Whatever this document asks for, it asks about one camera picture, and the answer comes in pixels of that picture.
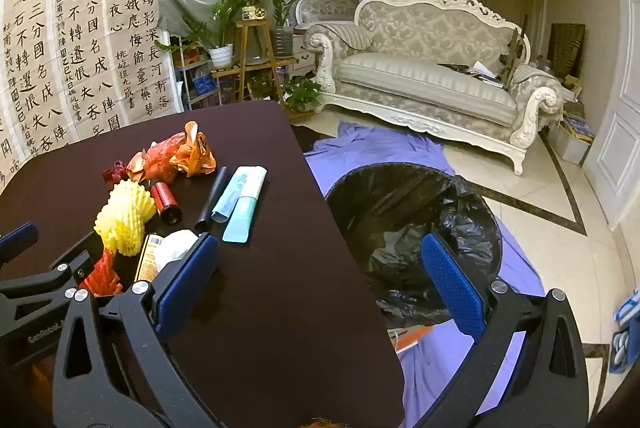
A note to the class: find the dark framed panel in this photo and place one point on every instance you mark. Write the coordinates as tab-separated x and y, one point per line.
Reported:
567	50

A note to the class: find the wooden plant stand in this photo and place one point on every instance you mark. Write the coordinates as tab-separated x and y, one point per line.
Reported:
255	43

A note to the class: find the green plant in white pot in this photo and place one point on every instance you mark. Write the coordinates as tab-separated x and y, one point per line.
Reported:
221	55

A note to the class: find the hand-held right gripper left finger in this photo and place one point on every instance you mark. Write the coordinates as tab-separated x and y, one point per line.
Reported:
187	273

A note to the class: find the dark leaning object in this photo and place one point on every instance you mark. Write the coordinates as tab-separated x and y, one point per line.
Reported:
515	53

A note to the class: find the pale blue packet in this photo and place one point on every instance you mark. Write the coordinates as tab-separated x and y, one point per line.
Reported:
227	200

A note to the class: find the metal storage shelf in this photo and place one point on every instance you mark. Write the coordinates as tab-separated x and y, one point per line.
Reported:
197	83

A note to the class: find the white tissue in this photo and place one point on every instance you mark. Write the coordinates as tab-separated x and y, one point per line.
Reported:
172	248

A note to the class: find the blue and white bag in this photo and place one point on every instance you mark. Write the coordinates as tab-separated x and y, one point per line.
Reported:
627	328

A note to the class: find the yellow foam fruit net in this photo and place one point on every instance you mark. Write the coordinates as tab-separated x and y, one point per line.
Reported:
125	213

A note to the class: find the white panel door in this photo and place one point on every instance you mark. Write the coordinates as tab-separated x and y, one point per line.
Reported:
617	108

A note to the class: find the red cylindrical can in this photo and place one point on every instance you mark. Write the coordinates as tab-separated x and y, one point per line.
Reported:
165	203

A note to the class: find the orange plastic bag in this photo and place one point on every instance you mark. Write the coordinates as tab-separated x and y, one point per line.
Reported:
170	153

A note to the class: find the papers and books pile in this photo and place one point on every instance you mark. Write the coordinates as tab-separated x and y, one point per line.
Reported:
475	73

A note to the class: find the purple cloth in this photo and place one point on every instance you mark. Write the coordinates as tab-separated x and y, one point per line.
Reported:
380	143

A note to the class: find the small dark red object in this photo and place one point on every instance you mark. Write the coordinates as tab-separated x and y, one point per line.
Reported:
114	173

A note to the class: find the white ornate sofa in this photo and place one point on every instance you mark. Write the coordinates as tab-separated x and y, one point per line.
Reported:
415	78

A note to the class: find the black tube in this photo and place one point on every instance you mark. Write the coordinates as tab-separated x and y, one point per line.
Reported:
210	203

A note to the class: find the white ornate armchair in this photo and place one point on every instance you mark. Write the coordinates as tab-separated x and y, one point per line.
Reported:
325	3

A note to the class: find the box of books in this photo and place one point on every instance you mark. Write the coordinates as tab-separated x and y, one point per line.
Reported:
572	138

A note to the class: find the bin with black bag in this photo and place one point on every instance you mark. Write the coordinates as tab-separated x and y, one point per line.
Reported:
400	218

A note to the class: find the red foam net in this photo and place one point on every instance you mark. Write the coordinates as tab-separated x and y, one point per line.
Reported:
102	278

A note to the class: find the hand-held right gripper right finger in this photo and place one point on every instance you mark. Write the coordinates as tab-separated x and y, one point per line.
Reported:
450	278

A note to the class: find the white teal wrapper packet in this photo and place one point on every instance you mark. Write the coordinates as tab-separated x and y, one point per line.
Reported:
245	213

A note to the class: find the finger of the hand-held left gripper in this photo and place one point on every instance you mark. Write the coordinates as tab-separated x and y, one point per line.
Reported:
60	275
20	239

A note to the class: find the small green floor plant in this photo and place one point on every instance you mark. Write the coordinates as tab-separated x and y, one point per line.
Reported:
302	93

